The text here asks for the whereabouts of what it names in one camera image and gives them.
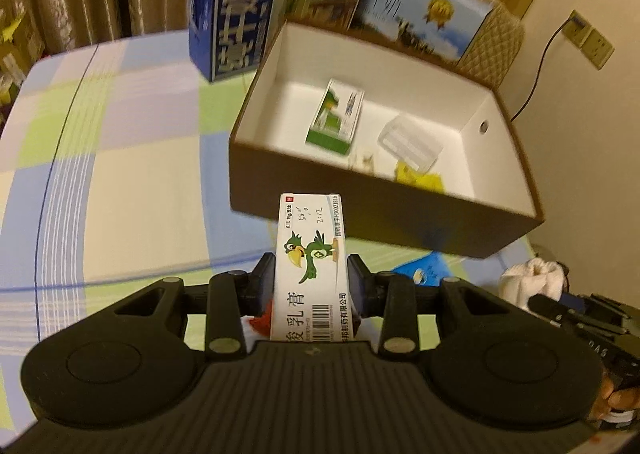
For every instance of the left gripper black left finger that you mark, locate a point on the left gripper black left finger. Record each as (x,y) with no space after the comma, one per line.
(232,295)

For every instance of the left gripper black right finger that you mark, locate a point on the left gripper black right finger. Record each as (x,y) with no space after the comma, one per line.
(390,296)

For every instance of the red wedding candy pouch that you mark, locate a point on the red wedding candy pouch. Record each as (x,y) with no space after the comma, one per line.
(261,324)

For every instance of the white ointment box with bird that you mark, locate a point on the white ointment box with bird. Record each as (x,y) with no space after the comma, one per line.
(310,300)

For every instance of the white towel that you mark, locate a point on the white towel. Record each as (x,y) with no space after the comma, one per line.
(535,277)

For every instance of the green white spray medicine box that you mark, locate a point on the green white spray medicine box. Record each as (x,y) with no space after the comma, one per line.
(336,121)

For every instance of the person's right hand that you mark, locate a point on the person's right hand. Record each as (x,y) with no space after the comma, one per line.
(610,399)

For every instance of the blue tissue packet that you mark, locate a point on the blue tissue packet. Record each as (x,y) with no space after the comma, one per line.
(428,270)

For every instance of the yellow snack packet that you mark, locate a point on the yellow snack packet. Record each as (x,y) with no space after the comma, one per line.
(404,174)

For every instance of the brown cardboard storage box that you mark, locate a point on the brown cardboard storage box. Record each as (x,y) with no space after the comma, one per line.
(490,196)

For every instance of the clear plastic container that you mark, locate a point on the clear plastic container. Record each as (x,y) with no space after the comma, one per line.
(407,141)

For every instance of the plaid bed sheet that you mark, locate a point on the plaid bed sheet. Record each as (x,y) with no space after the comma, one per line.
(115,173)

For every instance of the light blue milk carton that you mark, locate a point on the light blue milk carton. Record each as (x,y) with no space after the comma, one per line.
(444,28)

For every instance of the cardboard boxes pile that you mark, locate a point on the cardboard boxes pile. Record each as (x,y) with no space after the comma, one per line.
(21,48)

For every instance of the beige wall socket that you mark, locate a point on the beige wall socket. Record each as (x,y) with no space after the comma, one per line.
(576,29)
(597,49)

